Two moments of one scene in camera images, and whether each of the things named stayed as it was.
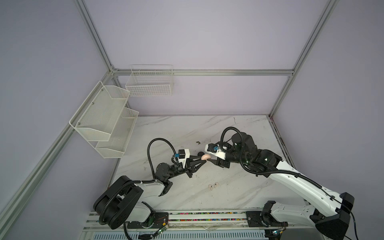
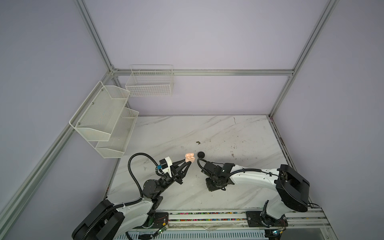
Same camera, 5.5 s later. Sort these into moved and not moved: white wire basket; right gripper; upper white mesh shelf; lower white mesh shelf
Moved: right gripper
Not moved: upper white mesh shelf; white wire basket; lower white mesh shelf
